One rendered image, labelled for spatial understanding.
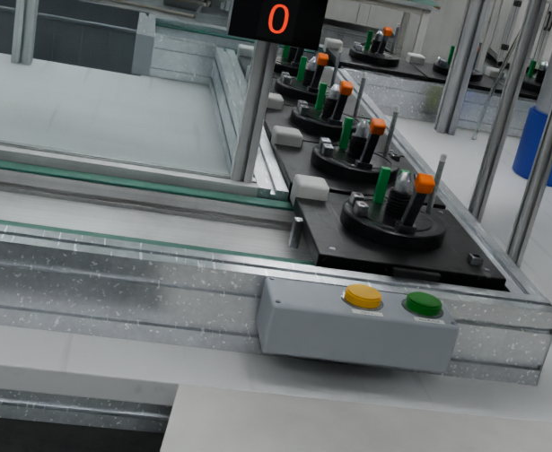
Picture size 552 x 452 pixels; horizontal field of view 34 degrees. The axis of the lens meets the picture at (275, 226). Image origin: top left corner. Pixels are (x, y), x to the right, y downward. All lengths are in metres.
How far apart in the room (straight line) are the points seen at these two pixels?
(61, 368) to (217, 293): 0.19
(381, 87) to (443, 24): 6.26
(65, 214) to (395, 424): 0.50
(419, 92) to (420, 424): 1.52
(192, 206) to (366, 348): 0.38
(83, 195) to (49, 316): 0.28
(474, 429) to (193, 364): 0.31
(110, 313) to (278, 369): 0.20
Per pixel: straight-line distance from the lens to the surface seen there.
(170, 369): 0.99
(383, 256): 1.10
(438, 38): 8.63
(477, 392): 1.10
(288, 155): 1.43
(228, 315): 1.02
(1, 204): 1.21
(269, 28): 1.20
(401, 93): 2.40
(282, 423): 0.94
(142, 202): 1.25
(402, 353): 1.00
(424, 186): 1.10
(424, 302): 1.00
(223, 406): 0.94
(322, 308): 0.95
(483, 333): 1.10
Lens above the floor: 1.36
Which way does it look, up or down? 20 degrees down
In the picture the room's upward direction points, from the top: 12 degrees clockwise
